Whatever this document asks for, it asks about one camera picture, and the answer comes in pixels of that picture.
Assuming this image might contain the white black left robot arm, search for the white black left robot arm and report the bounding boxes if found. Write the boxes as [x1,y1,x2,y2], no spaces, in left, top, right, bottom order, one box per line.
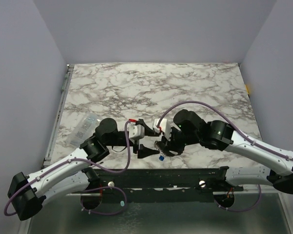
[4,118,163,221]

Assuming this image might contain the wire keyring with keys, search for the wire keyring with keys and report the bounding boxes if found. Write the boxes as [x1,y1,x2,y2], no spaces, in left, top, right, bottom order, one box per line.
[154,141,166,161]

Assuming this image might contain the clear plastic compartment box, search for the clear plastic compartment box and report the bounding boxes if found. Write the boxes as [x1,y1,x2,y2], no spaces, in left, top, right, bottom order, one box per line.
[66,113,101,147]

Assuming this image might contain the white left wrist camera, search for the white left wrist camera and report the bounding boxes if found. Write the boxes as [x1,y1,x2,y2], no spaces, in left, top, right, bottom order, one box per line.
[127,119,145,141]

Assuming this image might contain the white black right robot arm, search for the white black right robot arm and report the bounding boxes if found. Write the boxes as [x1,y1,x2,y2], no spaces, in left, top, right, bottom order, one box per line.
[153,109,293,195]

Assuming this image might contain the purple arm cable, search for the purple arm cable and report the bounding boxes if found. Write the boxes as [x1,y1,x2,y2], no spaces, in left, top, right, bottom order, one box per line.
[3,120,139,216]
[157,100,293,212]

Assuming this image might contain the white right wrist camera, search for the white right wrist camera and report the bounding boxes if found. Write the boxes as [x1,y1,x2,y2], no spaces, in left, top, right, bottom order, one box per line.
[152,118,171,140]

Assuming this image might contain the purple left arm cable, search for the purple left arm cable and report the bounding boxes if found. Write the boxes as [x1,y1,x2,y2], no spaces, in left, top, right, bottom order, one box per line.
[3,120,139,216]

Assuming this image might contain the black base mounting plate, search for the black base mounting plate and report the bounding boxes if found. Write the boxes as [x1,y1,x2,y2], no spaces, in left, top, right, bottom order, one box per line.
[40,167,250,203]

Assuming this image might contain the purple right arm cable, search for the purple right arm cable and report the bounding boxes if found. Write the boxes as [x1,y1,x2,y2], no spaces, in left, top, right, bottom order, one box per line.
[157,100,293,212]

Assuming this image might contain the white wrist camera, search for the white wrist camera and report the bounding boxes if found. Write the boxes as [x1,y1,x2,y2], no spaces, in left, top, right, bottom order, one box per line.
[152,118,171,140]
[127,119,145,141]

